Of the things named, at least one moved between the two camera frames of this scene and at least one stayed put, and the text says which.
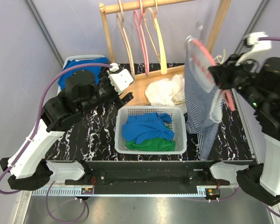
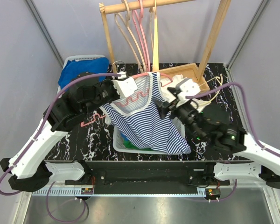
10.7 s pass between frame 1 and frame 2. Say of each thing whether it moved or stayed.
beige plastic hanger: moved
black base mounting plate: stayed
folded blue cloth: stayed
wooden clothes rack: stayed
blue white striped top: moved
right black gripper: moved
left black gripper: stayed
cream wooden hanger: moved
